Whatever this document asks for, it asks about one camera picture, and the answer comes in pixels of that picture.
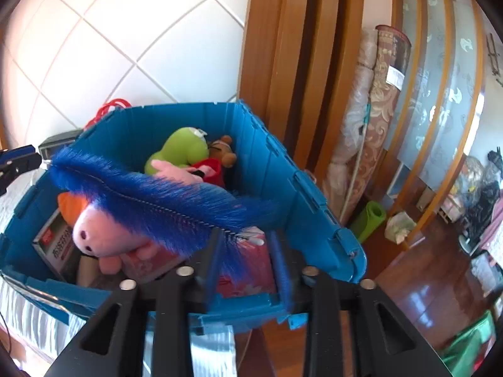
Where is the white padded headboard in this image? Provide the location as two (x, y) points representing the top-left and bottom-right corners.
(4, 0), (254, 150)

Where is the brown teddy bear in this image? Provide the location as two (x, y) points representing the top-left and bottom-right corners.
(207, 135), (239, 168)

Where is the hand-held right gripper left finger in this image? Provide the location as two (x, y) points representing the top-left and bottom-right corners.
(43, 228), (225, 377)

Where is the patterned rolled carpet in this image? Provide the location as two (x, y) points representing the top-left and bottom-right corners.
(346, 24), (412, 225)

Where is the blue plastic crate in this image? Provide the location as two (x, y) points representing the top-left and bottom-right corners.
(0, 100), (369, 335)

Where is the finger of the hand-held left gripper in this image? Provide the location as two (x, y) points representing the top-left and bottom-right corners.
(0, 171), (17, 196)
(0, 145), (42, 174)

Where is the green bag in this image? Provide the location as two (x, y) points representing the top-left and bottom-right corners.
(439, 309), (498, 377)

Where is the wooden glass partition screen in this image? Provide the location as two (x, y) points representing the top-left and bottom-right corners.
(387, 0), (492, 252)

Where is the thin black cable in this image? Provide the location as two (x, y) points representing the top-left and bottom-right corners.
(0, 312), (13, 364)

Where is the red toy suitcase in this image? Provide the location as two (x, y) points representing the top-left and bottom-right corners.
(84, 99), (131, 131)

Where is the pig plush with orange dress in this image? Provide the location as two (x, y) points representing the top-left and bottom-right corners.
(57, 192), (158, 276)

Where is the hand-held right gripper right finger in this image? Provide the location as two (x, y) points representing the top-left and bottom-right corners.
(267, 230), (452, 377)

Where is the large pink tissue pack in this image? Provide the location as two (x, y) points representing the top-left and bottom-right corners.
(121, 226), (278, 296)

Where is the pale rolled carpet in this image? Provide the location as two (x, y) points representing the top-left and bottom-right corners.
(325, 27), (379, 221)

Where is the black gift box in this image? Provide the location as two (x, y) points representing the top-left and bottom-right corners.
(38, 129), (86, 162)

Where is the red plush toy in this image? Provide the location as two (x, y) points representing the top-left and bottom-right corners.
(188, 158), (227, 190)

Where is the green plush toy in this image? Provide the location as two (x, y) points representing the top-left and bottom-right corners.
(144, 126), (211, 177)

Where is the pile of household clutter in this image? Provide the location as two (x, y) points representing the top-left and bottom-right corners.
(439, 147), (503, 297)

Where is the green rolled yoga mat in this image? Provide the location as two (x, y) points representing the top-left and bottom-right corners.
(349, 200), (388, 244)

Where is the crumpled white bag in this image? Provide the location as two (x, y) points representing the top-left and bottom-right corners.
(384, 211), (417, 244)

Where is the blue fluffy brush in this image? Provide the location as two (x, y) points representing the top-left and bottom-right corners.
(49, 145), (284, 284)

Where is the wooden headboard frame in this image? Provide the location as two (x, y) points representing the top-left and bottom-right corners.
(0, 0), (366, 189)

